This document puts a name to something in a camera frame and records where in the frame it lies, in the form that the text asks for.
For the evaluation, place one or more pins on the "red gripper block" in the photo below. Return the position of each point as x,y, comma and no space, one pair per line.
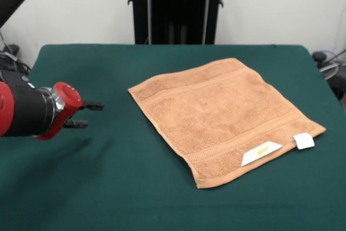
67,101

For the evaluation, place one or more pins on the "orange terry towel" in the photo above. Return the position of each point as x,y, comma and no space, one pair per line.
224,122

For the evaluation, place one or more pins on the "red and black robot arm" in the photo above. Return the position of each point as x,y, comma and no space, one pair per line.
24,106

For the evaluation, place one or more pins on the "dark green table cloth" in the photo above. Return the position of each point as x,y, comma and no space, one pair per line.
108,187

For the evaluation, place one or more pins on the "black upright stand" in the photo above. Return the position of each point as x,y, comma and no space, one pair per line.
175,9

